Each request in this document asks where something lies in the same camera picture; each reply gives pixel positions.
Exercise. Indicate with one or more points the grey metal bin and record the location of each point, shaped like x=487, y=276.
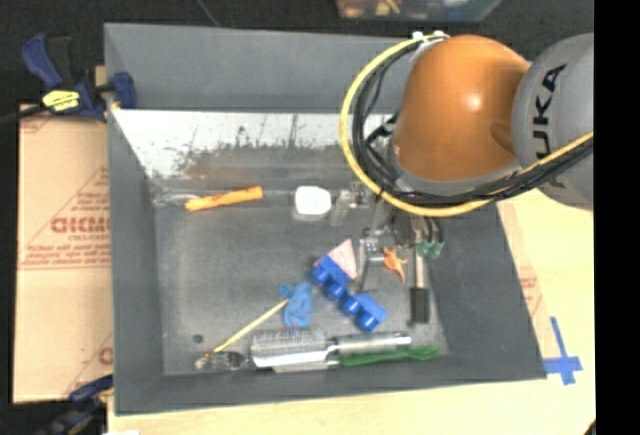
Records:
x=225, y=263

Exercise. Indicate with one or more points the thin pale wooden stick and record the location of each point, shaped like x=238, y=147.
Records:
x=250, y=329

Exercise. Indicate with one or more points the pink triangle piece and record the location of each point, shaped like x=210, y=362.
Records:
x=345, y=258

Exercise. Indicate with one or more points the orange stick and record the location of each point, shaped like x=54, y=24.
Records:
x=225, y=198

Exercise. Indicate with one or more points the blue toy figure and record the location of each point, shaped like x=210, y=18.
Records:
x=299, y=305

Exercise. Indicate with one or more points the brown cardboard board red print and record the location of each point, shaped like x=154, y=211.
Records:
x=60, y=273

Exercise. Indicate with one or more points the black cylinder on white bracket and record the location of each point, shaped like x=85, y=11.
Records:
x=420, y=305

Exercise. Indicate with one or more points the blue toy building block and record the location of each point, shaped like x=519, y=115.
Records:
x=350, y=303

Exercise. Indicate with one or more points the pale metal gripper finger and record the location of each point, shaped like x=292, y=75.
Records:
x=345, y=208
x=369, y=263

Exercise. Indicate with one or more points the orange toy lizard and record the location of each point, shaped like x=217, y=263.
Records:
x=395, y=262

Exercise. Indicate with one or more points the white rounded block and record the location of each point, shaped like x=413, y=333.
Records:
x=312, y=201

